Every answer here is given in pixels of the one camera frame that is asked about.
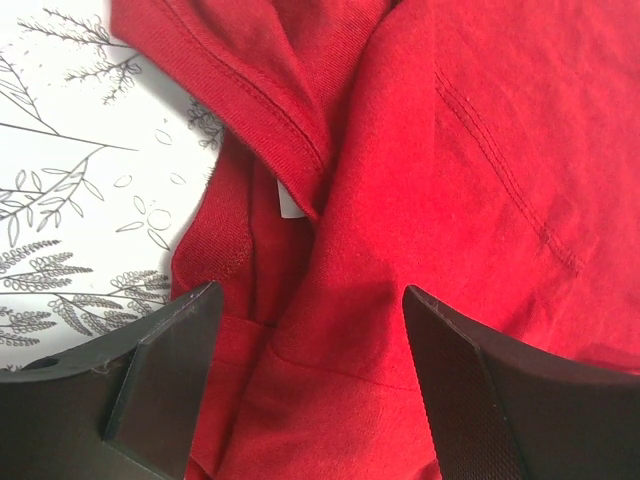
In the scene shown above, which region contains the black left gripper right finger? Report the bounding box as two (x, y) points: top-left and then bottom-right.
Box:
(403, 286), (639, 480)

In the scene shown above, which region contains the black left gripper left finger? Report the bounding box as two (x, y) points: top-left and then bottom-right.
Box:
(1, 283), (223, 480)

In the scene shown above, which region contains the dark red t shirt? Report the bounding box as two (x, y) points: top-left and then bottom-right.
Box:
(111, 1), (639, 479)

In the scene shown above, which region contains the floral patterned table mat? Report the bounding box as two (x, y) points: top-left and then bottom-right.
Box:
(1, 1), (223, 371)

